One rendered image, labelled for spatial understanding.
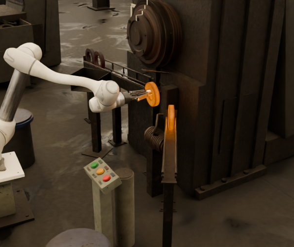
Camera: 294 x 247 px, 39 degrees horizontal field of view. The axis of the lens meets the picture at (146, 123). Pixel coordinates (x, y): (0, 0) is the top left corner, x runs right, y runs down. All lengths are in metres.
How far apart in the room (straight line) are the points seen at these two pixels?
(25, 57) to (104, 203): 0.96
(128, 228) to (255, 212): 0.95
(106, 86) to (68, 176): 1.23
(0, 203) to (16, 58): 1.00
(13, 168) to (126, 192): 0.82
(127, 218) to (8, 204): 0.88
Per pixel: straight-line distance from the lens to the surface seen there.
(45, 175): 3.40
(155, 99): 2.57
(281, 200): 3.19
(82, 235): 2.12
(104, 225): 2.40
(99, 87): 2.34
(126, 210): 2.47
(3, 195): 2.92
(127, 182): 2.35
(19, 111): 3.50
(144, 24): 2.77
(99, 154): 3.59
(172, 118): 2.53
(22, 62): 2.52
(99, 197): 2.28
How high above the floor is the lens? 1.82
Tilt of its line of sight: 26 degrees down
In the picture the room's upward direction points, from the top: straight up
